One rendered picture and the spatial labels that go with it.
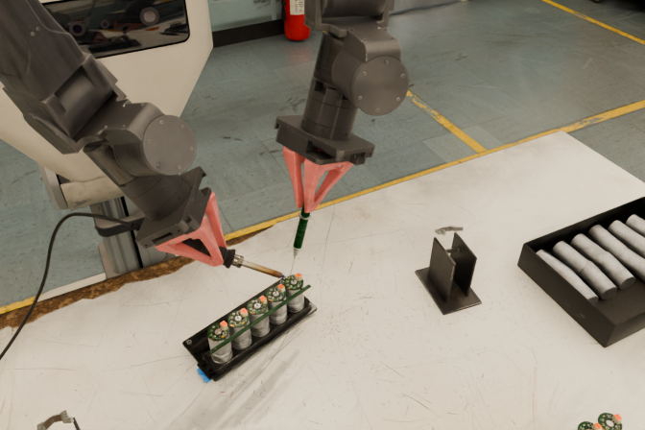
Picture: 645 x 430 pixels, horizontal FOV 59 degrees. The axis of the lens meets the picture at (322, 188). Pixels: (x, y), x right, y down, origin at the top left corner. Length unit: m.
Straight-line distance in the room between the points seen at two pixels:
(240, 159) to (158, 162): 1.82
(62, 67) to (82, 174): 0.39
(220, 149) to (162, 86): 1.55
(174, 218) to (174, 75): 0.32
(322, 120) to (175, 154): 0.16
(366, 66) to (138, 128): 0.21
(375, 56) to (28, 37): 0.29
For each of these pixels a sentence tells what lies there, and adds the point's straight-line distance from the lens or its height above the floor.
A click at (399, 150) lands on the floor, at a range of 2.41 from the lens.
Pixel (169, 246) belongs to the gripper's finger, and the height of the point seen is 0.89.
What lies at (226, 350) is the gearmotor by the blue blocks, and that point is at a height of 0.79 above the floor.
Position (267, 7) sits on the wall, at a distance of 3.39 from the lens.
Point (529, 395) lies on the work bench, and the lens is 0.73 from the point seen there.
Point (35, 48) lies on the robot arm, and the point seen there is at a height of 1.14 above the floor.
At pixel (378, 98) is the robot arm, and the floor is 1.08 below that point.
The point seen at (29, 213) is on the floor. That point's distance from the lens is 2.32.
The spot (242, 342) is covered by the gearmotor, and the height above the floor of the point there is 0.78.
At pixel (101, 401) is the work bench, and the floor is 0.75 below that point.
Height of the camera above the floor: 1.34
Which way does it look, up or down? 38 degrees down
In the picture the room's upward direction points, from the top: straight up
